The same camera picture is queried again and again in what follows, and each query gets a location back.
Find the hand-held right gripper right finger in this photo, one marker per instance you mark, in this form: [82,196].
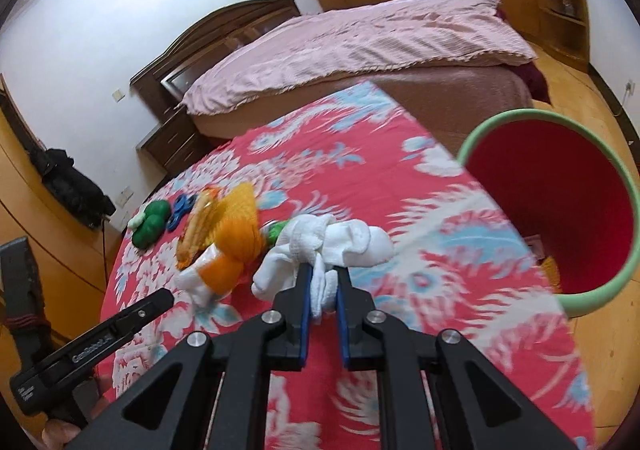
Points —
[342,320]

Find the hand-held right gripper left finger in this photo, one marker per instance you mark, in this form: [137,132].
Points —
[304,310]

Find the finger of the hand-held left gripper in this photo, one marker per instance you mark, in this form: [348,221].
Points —
[145,310]

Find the white cloth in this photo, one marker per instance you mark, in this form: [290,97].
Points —
[350,237]

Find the red bin with green rim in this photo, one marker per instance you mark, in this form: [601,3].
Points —
[550,190]

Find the person's left hand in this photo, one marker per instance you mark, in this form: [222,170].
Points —
[60,436]

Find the green toy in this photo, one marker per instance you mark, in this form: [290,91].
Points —
[152,225]

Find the wooden wardrobe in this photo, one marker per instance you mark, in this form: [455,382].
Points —
[65,270]

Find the red floral tablecloth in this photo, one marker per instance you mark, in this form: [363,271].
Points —
[400,230]

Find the blue fidget spinner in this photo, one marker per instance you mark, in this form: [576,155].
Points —
[181,207]

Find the black jacket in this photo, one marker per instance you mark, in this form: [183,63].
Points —
[70,185]

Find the dark wooden nightstand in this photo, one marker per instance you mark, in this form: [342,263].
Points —
[175,140]

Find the brown mattress cover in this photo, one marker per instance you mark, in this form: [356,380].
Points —
[450,95]

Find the pink quilt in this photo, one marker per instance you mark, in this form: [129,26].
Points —
[350,40]

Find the maroon blanket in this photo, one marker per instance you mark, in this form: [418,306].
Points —
[535,80]

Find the wooden corner shelf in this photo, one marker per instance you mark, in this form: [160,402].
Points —
[550,40]

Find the glass ornament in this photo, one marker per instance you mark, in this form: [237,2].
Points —
[568,6]

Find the low wall outlet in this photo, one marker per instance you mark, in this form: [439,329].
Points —
[125,195]

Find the wall light switch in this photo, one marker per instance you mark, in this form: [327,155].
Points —
[118,96]

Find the dark wooden bed frame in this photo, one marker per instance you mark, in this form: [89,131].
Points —
[225,20]

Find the wall power socket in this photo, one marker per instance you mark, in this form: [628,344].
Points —
[631,90]

